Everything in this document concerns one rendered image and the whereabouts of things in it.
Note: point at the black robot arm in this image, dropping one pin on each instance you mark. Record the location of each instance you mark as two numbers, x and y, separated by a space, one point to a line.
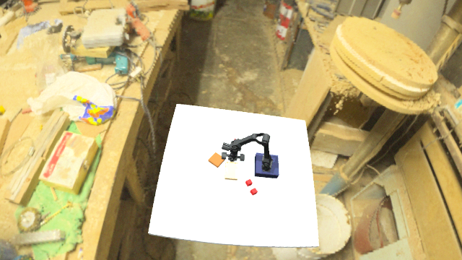
235 147

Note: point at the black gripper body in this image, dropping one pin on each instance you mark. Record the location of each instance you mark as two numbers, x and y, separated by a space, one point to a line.
231 156

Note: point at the orange square block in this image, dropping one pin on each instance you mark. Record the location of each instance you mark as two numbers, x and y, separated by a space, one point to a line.
216 160

